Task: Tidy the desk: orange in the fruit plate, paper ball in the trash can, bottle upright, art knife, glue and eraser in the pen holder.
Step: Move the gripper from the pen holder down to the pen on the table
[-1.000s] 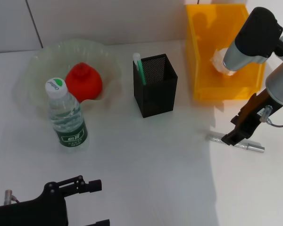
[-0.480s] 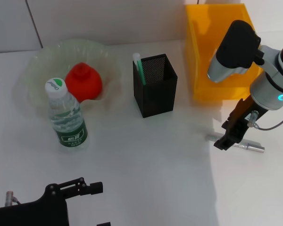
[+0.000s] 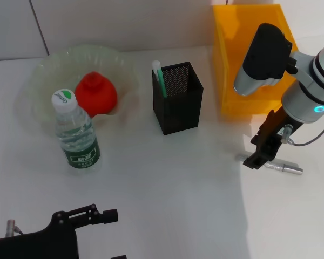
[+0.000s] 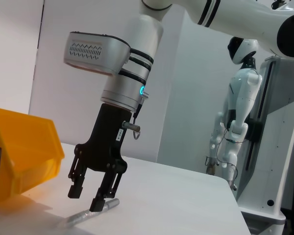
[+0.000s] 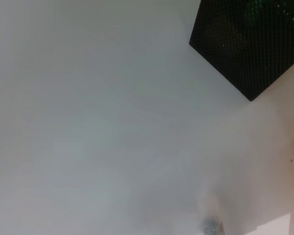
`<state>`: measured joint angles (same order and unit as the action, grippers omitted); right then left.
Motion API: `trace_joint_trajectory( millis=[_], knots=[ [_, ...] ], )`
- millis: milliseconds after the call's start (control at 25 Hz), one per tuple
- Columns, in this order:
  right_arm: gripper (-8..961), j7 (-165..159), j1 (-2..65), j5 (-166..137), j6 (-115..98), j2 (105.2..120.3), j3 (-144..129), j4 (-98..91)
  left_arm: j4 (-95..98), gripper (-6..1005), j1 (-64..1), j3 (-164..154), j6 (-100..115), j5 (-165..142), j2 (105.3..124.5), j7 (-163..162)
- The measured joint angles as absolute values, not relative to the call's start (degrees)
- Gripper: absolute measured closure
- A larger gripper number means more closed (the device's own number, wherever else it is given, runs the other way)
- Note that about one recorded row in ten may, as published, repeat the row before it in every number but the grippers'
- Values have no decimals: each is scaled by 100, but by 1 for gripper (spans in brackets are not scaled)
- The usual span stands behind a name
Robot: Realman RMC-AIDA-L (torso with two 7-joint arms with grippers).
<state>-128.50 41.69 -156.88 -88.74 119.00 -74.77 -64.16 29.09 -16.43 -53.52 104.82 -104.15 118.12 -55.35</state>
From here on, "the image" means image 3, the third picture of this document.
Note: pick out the green utility knife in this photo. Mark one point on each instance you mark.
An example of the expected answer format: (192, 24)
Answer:
(160, 75)

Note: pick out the black mesh pen holder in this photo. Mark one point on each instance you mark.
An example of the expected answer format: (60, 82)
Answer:
(178, 110)

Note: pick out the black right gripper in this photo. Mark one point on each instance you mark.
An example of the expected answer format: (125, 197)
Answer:
(278, 132)

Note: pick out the yellow plastic bin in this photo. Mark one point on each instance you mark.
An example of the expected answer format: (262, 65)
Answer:
(229, 40)

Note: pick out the silver glitter pen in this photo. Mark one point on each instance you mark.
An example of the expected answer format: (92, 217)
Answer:
(286, 168)

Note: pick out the green glass fruit plate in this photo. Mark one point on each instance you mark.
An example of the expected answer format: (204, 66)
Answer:
(108, 62)

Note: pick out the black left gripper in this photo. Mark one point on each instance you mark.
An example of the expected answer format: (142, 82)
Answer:
(35, 245)

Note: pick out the orange fruit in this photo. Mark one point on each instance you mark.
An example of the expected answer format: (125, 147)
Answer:
(97, 94)

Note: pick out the clear green-label water bottle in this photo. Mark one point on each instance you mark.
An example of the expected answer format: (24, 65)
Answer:
(75, 129)

